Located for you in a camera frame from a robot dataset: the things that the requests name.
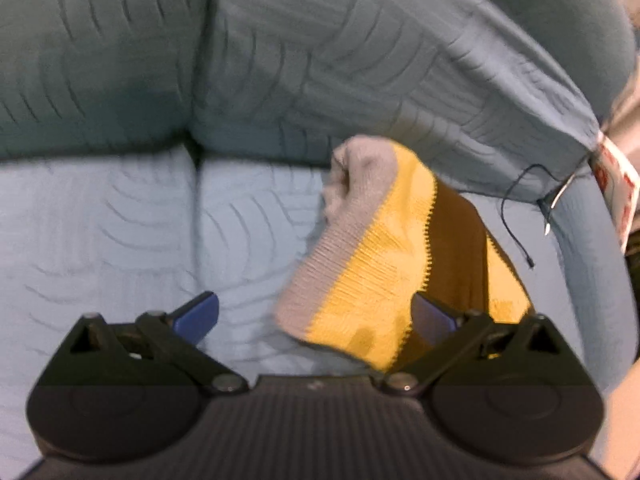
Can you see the blue quilted pillow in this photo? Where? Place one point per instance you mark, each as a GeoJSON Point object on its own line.
{"type": "Point", "coordinates": [375, 60]}
{"type": "Point", "coordinates": [90, 60]}

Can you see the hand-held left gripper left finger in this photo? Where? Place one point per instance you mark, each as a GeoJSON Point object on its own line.
{"type": "Point", "coordinates": [200, 314]}

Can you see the white red printed bag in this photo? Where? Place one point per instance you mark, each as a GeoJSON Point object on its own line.
{"type": "Point", "coordinates": [617, 180]}

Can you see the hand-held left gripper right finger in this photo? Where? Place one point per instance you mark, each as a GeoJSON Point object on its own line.
{"type": "Point", "coordinates": [431, 319]}

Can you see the blue quilted bedspread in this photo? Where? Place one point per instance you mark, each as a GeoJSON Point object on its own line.
{"type": "Point", "coordinates": [100, 240]}

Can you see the striped yellow brown grey sweater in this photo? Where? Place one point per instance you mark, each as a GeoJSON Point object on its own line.
{"type": "Point", "coordinates": [380, 260]}

